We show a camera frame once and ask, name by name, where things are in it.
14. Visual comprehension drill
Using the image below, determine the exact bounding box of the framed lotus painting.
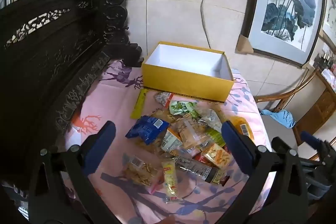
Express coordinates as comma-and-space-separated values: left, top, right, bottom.
240, 0, 327, 68

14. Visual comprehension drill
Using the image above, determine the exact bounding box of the yellow white candy packet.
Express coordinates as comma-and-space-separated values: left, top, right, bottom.
161, 160, 182, 203

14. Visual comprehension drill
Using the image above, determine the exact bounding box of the blue snack packet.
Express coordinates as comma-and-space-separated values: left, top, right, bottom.
125, 116, 170, 146

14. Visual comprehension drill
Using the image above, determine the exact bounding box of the framed ink painting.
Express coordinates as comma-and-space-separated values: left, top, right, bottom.
318, 0, 336, 49

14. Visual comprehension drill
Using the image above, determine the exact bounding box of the dark snack bar packet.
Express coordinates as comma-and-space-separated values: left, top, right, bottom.
175, 156, 227, 186

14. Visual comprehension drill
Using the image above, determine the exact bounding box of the clear fried snack packet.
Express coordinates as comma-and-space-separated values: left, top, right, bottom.
123, 153, 163, 186

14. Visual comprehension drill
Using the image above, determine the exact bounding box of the dark carved wooden furniture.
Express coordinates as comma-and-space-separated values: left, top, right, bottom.
0, 0, 144, 188

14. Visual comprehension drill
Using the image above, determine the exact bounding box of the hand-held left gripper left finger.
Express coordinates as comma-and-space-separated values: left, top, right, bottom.
28, 120, 116, 224

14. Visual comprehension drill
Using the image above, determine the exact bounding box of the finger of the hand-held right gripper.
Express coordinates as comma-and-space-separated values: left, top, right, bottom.
271, 137, 289, 153
300, 132, 336, 165

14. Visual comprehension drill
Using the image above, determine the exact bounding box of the cardboard corner protector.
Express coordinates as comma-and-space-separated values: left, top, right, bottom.
235, 34, 254, 54

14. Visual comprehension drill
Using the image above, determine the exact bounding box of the yellow cardboard box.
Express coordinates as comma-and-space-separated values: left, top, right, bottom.
142, 41, 235, 103

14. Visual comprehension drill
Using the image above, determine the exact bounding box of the wooden chair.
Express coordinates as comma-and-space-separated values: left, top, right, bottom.
254, 68, 336, 161

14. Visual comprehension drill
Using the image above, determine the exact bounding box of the white red snack packet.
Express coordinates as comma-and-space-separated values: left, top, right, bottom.
154, 92, 174, 107

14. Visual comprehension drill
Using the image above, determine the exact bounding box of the pink printed tablecloth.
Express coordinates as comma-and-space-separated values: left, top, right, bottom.
60, 59, 273, 224

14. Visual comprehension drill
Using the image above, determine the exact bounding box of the green white snack packet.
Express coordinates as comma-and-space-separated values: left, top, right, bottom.
169, 100, 198, 119

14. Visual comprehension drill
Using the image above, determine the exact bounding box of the blue cloth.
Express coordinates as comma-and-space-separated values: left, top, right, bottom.
260, 109, 297, 129

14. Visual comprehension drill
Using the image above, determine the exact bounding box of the clear nut packet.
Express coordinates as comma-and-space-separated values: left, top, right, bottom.
199, 109, 222, 132

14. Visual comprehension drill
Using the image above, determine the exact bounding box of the orange cracker packet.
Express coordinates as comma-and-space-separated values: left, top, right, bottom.
201, 143, 233, 169

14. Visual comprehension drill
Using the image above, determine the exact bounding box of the clear biscuit packet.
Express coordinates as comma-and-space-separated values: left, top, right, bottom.
175, 112, 208, 149

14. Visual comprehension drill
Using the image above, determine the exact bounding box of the yellow stick packet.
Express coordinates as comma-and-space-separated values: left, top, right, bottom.
130, 89, 149, 119

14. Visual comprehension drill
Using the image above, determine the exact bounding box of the wooden cabinet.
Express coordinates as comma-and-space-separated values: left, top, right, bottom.
294, 67, 336, 141

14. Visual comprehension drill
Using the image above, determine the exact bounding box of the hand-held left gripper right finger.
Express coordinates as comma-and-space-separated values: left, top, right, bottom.
218, 121, 311, 224

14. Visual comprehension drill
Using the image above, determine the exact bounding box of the grey power cable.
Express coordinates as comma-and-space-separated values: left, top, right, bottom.
201, 0, 212, 49

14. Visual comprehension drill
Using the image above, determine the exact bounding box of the yellow barcode snack packet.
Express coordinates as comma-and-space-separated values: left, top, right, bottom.
231, 115, 255, 142

